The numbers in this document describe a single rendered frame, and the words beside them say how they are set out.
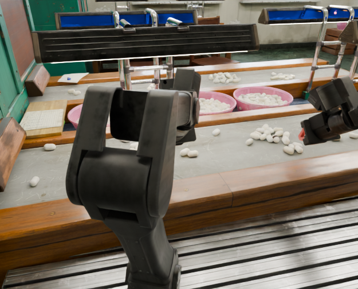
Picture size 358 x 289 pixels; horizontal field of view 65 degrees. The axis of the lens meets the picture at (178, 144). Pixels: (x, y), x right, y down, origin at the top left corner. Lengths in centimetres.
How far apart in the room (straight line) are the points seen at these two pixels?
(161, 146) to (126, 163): 4
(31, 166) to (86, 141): 68
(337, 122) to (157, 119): 57
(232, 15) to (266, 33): 87
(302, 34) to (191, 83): 660
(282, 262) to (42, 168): 69
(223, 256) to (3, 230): 48
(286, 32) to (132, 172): 670
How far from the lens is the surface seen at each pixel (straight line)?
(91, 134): 28
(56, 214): 71
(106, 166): 27
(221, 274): 68
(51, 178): 87
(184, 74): 57
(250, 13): 645
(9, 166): 84
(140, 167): 26
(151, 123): 27
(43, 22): 355
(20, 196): 84
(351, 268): 78
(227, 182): 75
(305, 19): 171
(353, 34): 115
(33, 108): 130
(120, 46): 80
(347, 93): 76
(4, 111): 107
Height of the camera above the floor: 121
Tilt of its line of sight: 29 degrees down
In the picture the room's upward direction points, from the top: straight up
